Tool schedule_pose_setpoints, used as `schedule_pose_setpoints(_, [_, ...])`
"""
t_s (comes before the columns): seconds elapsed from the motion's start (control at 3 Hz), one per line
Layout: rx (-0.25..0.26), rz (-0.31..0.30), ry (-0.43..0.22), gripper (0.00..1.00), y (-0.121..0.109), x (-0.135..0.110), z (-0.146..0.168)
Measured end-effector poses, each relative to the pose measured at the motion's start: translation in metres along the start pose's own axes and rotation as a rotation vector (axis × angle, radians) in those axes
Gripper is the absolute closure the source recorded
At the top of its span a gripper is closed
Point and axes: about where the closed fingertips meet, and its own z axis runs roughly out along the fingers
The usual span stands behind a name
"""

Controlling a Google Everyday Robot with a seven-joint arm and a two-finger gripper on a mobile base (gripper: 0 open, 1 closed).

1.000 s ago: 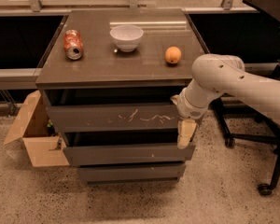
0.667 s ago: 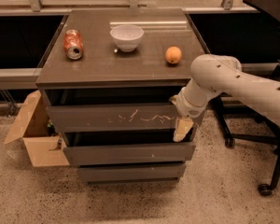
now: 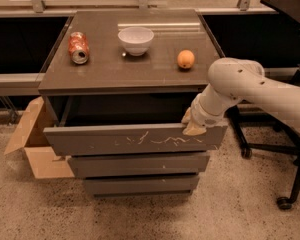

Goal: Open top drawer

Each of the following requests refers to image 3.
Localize grey bottom drawer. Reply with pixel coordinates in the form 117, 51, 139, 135
83, 174, 199, 196

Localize white bowl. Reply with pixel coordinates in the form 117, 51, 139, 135
118, 27, 154, 56

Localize crushed orange soda can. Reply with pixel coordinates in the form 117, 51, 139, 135
68, 32, 89, 65

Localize grey drawer cabinet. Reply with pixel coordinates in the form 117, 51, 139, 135
39, 9, 219, 182

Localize black office chair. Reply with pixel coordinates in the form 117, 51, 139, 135
228, 0, 300, 210

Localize grey top drawer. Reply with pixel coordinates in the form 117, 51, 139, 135
43, 122, 227, 156

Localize grey middle drawer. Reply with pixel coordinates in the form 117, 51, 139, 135
68, 152, 209, 178

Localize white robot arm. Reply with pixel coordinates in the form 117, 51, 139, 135
182, 58, 300, 136

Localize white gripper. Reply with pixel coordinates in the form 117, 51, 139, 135
181, 93, 228, 136

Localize grey drawer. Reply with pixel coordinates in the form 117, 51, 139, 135
68, 152, 209, 178
43, 122, 227, 156
83, 174, 199, 196

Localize open cardboard box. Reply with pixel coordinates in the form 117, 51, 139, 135
4, 97, 74, 179

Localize orange fruit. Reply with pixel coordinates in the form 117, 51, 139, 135
177, 50, 195, 69

